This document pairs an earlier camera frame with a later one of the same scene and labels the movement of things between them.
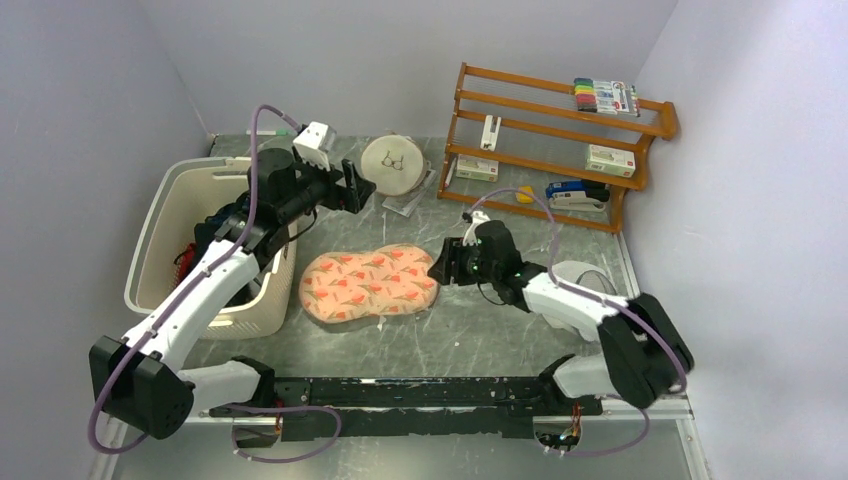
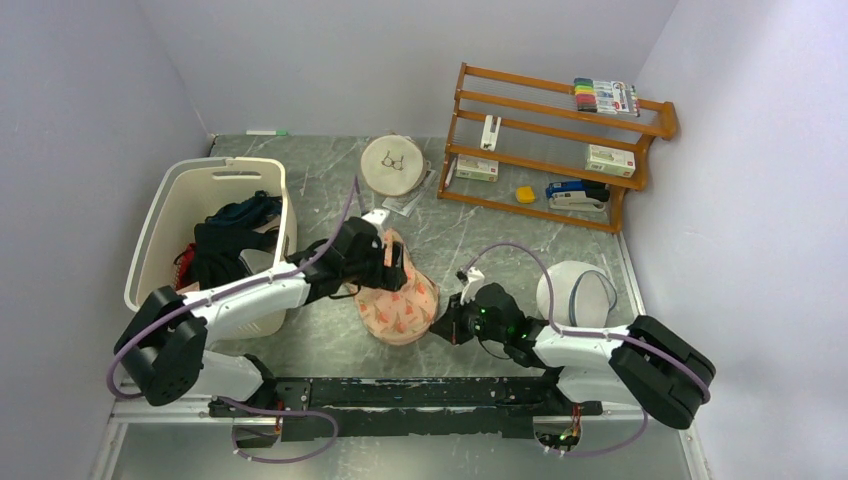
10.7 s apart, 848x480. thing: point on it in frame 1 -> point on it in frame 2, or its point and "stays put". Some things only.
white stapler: (574, 201) stays put
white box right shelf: (611, 161) stays put
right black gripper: (450, 263) -> (450, 326)
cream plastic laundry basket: (182, 193) stays put
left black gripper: (350, 198) -> (390, 278)
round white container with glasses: (395, 164) stays put
